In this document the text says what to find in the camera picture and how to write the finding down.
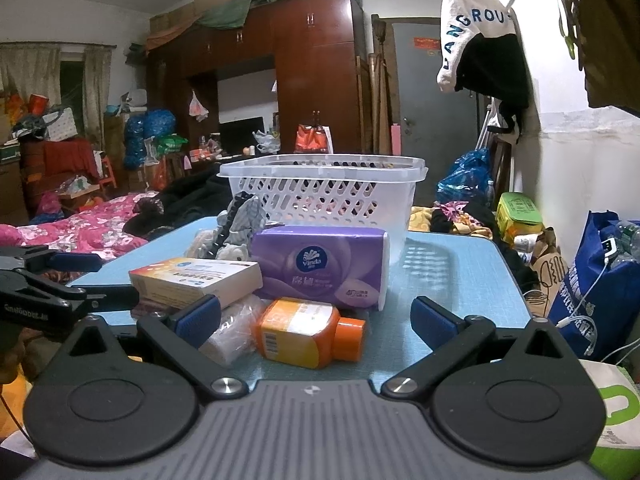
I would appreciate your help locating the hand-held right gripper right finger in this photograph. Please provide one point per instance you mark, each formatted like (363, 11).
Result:
(434, 321)

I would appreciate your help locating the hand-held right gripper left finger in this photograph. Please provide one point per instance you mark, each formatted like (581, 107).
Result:
(197, 316)

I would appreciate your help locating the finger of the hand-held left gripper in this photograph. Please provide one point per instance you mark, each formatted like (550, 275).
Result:
(77, 262)
(105, 299)

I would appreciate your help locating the clear plastic packet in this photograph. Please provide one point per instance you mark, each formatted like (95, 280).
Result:
(235, 330)

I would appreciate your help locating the purple tissue pack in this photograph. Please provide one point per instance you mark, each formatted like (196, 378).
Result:
(310, 270)

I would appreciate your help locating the clear plastic storage bin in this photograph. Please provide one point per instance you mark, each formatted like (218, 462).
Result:
(320, 200)

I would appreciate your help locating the orange and white box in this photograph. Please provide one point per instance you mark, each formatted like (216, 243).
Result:
(200, 275)

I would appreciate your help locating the white fluffy cloth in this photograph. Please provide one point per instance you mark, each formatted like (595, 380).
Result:
(205, 247)

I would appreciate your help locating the red stool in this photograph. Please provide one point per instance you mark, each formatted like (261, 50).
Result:
(106, 170)

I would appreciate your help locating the orange bottle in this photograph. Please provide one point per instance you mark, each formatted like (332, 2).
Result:
(295, 332)

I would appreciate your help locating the yellow floral blanket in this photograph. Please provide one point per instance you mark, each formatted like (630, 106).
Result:
(420, 220)

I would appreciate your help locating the grey striped cloth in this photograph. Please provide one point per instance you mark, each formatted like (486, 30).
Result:
(246, 225)

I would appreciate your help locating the red cloth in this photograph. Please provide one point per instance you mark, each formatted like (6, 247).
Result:
(70, 157)

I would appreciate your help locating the brown paper bag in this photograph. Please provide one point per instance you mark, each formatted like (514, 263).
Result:
(547, 270)

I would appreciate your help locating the black clothing pile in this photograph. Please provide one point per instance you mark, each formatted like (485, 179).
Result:
(190, 190)

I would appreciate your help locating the white patterned box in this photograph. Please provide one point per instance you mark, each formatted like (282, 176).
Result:
(60, 126)

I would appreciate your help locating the green lidded box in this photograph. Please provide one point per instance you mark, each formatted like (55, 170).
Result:
(517, 210)

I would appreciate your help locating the blue plastic bag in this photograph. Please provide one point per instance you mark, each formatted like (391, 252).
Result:
(462, 175)

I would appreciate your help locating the green plastic bag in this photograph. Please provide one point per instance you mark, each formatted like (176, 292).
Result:
(170, 144)

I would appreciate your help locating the large blue plastic sack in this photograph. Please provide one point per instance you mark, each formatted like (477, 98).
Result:
(150, 130)

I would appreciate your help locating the blue shopping bag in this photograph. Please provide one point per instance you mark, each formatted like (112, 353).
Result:
(585, 285)

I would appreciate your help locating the beige curtain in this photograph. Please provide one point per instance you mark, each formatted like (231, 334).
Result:
(30, 75)
(97, 95)

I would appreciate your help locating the pink roll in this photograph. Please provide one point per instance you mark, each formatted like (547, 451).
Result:
(396, 139)

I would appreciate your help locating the black monitor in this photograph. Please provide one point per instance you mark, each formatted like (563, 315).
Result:
(240, 135)

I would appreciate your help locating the pink and white plastic bag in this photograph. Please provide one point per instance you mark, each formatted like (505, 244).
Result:
(197, 106)

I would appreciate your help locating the green and white bag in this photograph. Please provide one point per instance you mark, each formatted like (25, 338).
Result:
(620, 410)

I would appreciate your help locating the red plastic bag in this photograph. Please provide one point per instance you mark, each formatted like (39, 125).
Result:
(310, 140)

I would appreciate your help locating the clear plastic bottle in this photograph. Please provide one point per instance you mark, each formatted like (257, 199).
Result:
(630, 235)

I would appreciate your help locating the grey door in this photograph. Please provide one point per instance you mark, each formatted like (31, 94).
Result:
(425, 100)

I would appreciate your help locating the wooden planks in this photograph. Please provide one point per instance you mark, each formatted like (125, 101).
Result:
(382, 90)

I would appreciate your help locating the black hanging garment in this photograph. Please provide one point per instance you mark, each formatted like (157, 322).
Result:
(495, 70)

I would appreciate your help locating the red door sign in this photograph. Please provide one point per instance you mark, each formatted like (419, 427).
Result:
(427, 44)

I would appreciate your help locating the brown wooden wardrobe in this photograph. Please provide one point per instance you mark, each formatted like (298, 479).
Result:
(310, 60)

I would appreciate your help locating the green cloth bundle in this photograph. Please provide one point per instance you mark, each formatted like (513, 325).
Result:
(225, 12)

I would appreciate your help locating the white printed hoodie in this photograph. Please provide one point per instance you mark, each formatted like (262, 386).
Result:
(465, 10)

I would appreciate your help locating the hanging bags on wall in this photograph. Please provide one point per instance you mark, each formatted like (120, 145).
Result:
(615, 35)

